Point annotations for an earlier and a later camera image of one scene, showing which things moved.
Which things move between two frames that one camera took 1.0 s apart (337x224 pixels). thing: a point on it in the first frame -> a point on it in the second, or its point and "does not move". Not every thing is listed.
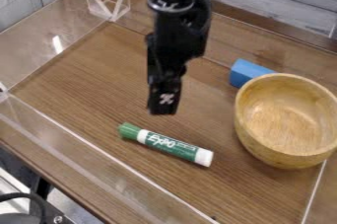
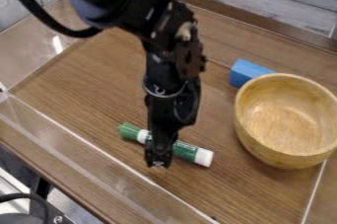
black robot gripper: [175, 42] -> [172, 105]
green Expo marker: [168, 144] does not move
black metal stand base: [56, 215] does not move
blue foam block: [244, 70] does not move
